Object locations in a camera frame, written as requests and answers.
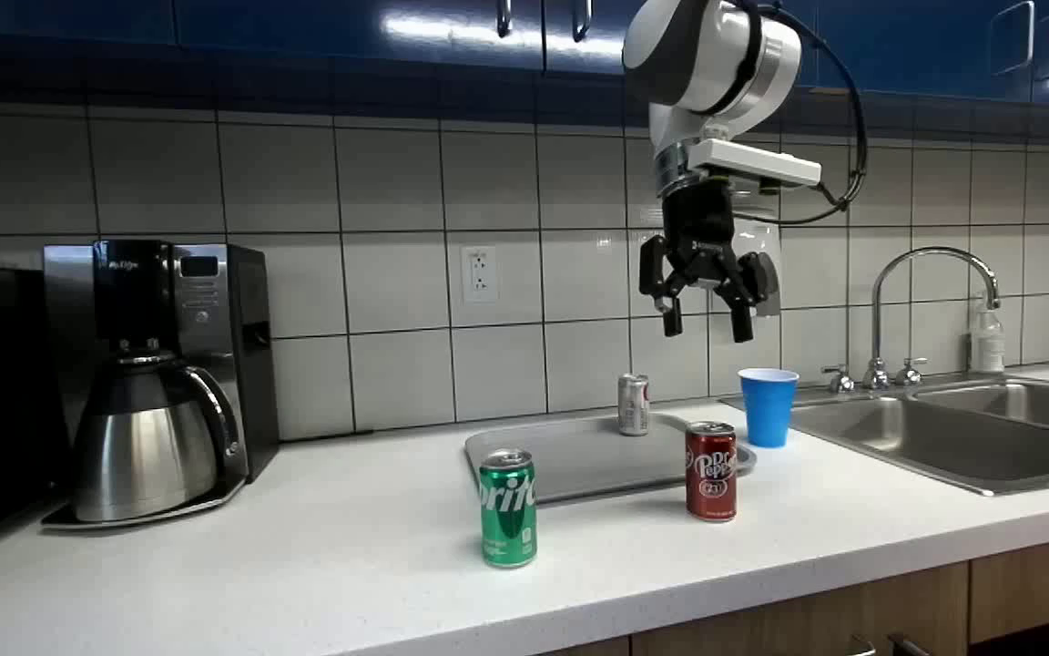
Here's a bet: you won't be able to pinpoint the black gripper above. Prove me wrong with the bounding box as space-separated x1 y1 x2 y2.
638 174 785 345

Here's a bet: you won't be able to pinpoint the red Dr Pepper can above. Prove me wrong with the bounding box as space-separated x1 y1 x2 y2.
686 419 745 524

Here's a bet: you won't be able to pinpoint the green Sprite can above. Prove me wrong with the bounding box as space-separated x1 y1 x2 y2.
479 444 542 571

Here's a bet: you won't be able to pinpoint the grey plastic tray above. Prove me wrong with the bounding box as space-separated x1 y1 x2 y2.
462 410 763 508

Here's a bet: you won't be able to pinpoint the blue plastic cup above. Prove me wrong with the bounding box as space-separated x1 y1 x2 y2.
735 366 800 452

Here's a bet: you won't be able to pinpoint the silver soda can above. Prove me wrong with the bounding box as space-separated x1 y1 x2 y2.
615 370 652 443

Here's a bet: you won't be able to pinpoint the chrome sink faucet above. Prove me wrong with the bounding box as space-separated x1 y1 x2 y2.
825 241 1006 396

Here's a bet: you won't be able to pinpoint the clear dish soap bottle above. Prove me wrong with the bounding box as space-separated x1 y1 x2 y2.
966 303 1010 379

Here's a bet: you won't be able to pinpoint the stainless steel sink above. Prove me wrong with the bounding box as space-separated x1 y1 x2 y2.
792 377 1049 500

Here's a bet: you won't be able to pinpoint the wooden base cabinets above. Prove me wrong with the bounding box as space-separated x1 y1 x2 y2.
548 529 1049 656

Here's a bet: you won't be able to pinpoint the black coffee maker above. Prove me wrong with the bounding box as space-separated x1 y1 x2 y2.
39 238 283 536

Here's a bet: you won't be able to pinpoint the steel coffee carafe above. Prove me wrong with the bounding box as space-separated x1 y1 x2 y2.
68 351 249 529

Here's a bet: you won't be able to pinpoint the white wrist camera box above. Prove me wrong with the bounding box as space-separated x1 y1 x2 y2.
688 136 826 194

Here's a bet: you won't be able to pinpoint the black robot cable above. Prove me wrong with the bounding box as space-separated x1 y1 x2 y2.
735 0 872 229

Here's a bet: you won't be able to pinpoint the white wall outlet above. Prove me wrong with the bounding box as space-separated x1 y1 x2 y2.
458 243 499 303

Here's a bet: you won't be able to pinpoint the blue glossy wall cabinets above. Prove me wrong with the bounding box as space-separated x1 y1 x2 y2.
0 0 1049 108

